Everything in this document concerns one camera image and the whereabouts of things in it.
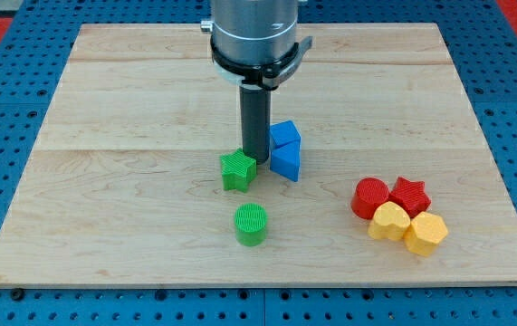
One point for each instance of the blue cube block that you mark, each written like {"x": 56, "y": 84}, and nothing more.
{"x": 284, "y": 133}

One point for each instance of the blue triangle block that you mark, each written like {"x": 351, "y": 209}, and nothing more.
{"x": 286, "y": 161}

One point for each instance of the wooden board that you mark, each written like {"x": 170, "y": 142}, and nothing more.
{"x": 123, "y": 186}

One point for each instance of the green star block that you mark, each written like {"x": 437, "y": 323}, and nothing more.
{"x": 237, "y": 170}

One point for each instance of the red star block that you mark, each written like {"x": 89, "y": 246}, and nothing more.
{"x": 410, "y": 195}

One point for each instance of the yellow hexagon block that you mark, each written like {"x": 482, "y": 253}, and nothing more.
{"x": 425, "y": 234}

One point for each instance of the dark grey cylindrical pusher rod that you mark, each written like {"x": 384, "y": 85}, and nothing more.
{"x": 255, "y": 108}

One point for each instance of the red cylinder block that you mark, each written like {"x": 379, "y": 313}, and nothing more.
{"x": 369, "y": 194}

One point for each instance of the yellow heart block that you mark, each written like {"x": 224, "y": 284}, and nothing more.
{"x": 390, "y": 221}

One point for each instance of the green cylinder block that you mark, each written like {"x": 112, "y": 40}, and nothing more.
{"x": 250, "y": 224}

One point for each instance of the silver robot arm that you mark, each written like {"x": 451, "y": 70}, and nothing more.
{"x": 254, "y": 46}

